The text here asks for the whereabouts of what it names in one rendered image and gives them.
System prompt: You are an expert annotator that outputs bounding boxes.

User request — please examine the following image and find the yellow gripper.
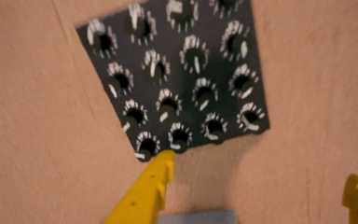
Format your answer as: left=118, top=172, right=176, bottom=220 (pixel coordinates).
left=102, top=150, right=358, bottom=224

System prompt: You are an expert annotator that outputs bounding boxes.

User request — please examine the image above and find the black knob box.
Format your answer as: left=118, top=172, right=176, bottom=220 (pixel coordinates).
left=72, top=0, right=272, bottom=161

